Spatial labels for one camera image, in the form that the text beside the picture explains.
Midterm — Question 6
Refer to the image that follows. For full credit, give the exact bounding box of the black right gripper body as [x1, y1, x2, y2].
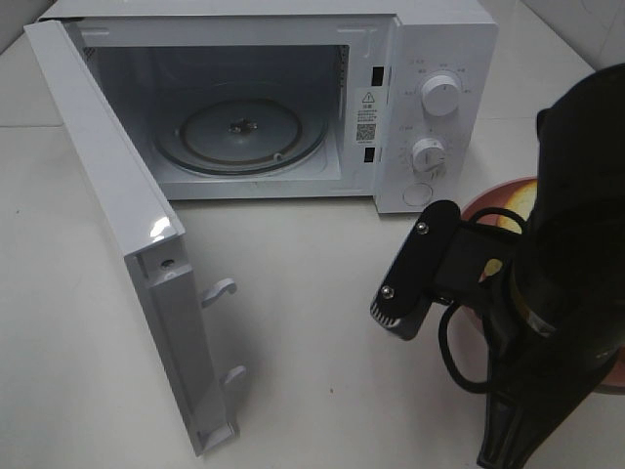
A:
[438, 224, 624, 422]

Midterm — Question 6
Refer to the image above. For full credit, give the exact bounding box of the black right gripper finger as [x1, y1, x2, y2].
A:
[478, 388, 545, 468]

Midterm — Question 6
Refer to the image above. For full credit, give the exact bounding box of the pink plate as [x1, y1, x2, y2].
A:
[465, 180, 624, 394]

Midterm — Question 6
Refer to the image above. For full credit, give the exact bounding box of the sandwich with lettuce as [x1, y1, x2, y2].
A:
[485, 179, 539, 279]

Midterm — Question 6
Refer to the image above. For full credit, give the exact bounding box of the round white door button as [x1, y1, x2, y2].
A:
[402, 183, 434, 207]

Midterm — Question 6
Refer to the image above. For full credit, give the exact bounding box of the white microwave door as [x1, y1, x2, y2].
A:
[24, 21, 246, 455]

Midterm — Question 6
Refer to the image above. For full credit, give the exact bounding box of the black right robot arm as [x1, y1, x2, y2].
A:
[438, 65, 624, 468]

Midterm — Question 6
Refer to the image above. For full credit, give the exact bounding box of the lower white timer knob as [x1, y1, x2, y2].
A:
[411, 138, 446, 173]

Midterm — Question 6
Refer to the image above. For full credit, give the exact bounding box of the upper white power knob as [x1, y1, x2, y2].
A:
[421, 73, 460, 117]

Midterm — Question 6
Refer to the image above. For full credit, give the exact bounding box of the white microwave oven body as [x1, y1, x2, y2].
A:
[35, 1, 498, 213]

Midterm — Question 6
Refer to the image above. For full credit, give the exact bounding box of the white warning label sticker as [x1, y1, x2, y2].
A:
[354, 87, 384, 146]

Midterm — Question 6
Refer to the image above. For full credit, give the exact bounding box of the glass microwave turntable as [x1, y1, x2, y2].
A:
[155, 97, 329, 176]

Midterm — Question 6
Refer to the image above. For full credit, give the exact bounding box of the wrist camera with silver heatsink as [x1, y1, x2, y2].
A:
[369, 200, 460, 341]

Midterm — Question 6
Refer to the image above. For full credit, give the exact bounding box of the black camera cable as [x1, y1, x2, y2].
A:
[437, 206, 528, 395]

